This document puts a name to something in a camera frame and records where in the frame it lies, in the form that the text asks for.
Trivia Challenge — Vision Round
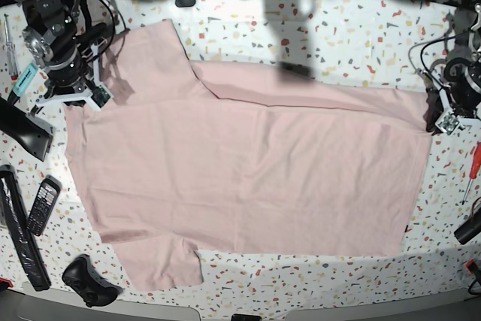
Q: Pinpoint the long black plastic-wrapped bar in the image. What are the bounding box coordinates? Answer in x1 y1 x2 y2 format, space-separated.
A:
1 165 51 292

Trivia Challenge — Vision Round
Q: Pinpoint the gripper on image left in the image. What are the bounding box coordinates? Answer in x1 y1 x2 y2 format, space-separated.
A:
35 41 112 111

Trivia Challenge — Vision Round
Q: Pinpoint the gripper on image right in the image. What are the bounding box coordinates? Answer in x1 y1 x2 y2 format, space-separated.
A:
426 68 480 135

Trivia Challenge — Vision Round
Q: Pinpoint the black JVC remote control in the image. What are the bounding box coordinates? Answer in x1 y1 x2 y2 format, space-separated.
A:
27 175 62 237

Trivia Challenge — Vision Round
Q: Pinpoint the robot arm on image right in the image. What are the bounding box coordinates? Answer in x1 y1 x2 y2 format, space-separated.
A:
419 2 480 135

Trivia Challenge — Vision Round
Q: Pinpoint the black game controller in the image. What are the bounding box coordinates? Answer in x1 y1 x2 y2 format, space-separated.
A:
62 255 120 307

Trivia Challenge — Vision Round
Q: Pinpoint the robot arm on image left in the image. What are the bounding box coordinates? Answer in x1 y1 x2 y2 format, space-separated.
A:
15 0 115 115

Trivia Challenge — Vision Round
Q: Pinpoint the black cylinder tool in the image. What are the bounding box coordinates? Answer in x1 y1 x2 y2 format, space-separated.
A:
454 213 481 245

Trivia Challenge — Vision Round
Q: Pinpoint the teal highlighter marker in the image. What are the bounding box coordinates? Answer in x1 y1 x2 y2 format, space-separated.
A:
7 62 38 105

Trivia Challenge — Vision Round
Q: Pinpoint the pink T-shirt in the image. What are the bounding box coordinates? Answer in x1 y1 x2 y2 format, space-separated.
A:
65 21 431 291

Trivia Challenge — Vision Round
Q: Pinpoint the red handle screwdriver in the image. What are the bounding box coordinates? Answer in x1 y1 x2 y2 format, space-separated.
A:
461 142 481 204

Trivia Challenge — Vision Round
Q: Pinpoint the clear handle screwdriver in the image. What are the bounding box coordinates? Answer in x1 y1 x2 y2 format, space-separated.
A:
4 14 19 80

